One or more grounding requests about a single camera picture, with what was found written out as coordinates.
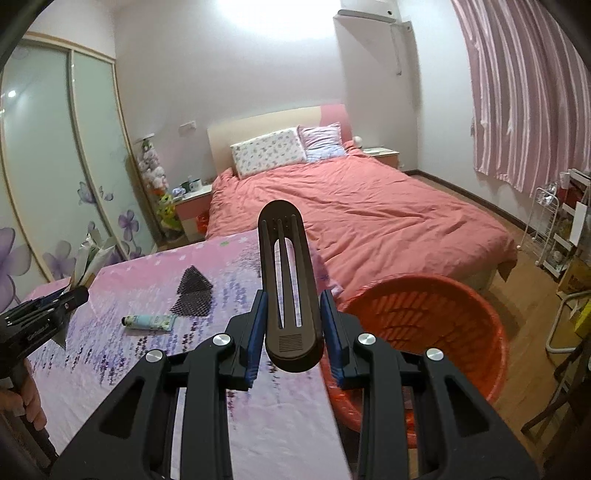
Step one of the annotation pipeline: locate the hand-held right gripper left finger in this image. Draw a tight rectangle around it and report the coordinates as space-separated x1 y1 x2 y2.
48 290 270 480

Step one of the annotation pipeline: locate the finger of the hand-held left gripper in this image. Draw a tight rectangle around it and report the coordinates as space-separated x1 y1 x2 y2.
34 285 90 320

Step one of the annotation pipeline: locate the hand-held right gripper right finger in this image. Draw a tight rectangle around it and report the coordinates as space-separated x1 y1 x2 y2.
320 290 540 480

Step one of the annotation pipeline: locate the black slotted plastic piece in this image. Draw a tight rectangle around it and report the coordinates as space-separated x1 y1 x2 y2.
258 199 324 373

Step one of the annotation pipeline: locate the red plastic basket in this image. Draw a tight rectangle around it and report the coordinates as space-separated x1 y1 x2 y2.
320 273 510 452

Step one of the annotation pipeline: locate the person's left hand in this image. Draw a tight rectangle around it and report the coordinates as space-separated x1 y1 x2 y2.
0 359 48 431

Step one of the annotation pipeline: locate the black beaded mat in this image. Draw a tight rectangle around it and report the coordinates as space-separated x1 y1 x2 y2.
177 266 214 318

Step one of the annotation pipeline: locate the pale green cream tube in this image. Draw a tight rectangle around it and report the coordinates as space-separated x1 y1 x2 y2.
120 313 175 332

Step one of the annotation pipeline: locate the sliding wardrobe with flower print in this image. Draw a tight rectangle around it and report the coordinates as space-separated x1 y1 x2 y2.
0 36 156 302

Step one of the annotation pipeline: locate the bed with salmon duvet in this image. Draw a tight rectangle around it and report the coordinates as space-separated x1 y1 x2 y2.
205 142 519 302

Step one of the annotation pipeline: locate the pink and white nightstand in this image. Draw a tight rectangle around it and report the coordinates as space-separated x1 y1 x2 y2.
174 183 214 244
362 146 400 172

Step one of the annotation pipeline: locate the column of plush toys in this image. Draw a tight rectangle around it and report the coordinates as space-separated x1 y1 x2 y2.
136 137 184 232

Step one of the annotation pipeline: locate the floral pillow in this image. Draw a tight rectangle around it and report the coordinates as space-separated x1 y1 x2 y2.
229 127 308 180

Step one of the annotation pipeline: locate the pink striped pillow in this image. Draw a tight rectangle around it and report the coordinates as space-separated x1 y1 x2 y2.
297 122 346 162

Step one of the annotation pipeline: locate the cream and pink headboard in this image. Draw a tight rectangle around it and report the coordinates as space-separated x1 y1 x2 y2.
206 103 348 180

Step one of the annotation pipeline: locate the brown cardboard box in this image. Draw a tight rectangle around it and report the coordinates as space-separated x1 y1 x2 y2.
556 255 591 302

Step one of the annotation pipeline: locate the white air conditioner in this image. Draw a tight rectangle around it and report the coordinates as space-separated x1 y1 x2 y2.
333 8 413 77

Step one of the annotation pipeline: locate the pink striped curtain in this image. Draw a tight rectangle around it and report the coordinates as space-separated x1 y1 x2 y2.
450 0 591 195

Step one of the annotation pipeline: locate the white metal folding frame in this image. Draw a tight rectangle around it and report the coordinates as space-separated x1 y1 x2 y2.
546 294 591 357

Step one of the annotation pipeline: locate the white wire rack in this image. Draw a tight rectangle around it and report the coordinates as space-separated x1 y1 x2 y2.
521 170 579 278

